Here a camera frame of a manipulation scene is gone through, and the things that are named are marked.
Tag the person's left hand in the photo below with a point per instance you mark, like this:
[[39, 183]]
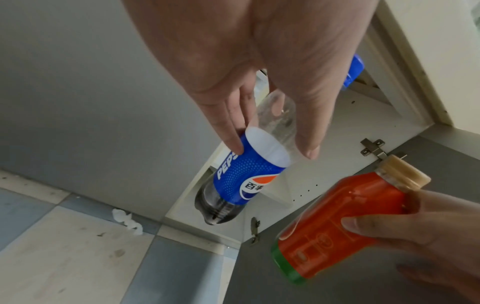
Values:
[[225, 44]]

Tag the person's right hand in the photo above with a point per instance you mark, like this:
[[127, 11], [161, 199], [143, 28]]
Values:
[[442, 234]]

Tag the orange juice bottle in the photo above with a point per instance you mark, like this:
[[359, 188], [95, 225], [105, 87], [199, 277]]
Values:
[[337, 213]]

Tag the blue label cola bottle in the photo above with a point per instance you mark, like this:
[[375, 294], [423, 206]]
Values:
[[243, 175]]

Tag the grey cabinet door with hinges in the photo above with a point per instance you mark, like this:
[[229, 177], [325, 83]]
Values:
[[356, 292]]

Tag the metal cabinet hinge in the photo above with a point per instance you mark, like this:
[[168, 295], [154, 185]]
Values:
[[255, 230], [375, 148]]

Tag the blue label drink bottle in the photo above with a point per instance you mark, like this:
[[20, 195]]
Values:
[[354, 69]]

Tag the white cabinet body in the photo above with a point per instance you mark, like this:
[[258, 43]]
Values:
[[356, 118]]

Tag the crumpled white paper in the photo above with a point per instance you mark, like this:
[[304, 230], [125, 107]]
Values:
[[129, 221]]

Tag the white door frame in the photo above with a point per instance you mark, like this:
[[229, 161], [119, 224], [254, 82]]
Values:
[[435, 53]]

